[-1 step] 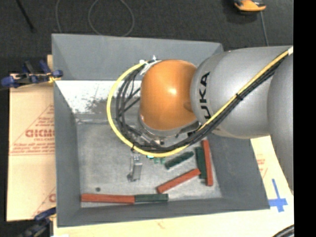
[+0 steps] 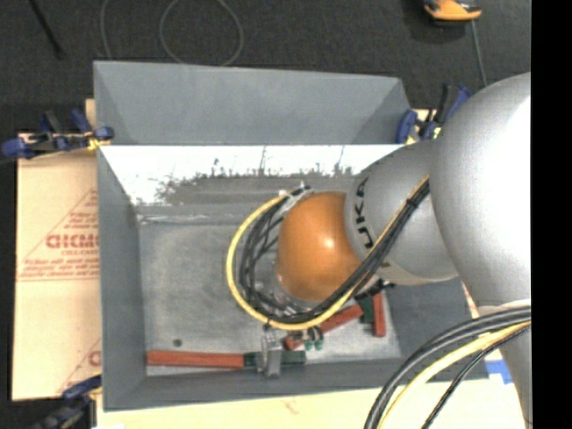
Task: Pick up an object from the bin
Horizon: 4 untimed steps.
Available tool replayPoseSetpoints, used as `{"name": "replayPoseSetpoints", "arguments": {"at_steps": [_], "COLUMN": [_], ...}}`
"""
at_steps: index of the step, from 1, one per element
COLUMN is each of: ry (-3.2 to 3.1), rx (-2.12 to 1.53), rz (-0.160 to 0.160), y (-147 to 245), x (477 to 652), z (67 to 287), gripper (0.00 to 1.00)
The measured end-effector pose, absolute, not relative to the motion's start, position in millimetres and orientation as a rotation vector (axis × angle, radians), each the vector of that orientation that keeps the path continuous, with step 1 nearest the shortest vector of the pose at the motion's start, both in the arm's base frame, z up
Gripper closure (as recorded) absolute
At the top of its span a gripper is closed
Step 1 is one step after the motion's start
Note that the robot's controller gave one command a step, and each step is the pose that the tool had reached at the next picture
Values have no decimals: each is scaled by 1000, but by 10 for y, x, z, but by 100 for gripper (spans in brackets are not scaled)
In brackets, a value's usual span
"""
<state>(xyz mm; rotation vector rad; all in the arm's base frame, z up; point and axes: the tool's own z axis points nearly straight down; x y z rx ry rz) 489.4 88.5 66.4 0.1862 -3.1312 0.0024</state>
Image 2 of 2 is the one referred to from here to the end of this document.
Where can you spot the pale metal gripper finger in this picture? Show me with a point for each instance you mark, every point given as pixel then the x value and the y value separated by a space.
pixel 273 365
pixel 269 341

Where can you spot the brown cardboard board red print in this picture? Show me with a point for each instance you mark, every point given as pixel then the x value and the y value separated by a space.
pixel 53 311

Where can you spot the grey metal bin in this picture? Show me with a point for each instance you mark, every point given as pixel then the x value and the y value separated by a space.
pixel 187 284

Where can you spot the long red-brown flat block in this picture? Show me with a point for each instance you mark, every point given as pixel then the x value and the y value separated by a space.
pixel 196 359

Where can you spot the long dark green flat block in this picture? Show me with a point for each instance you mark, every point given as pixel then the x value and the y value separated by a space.
pixel 294 358

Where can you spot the short dark green flat block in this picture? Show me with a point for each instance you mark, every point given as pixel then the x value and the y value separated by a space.
pixel 367 311

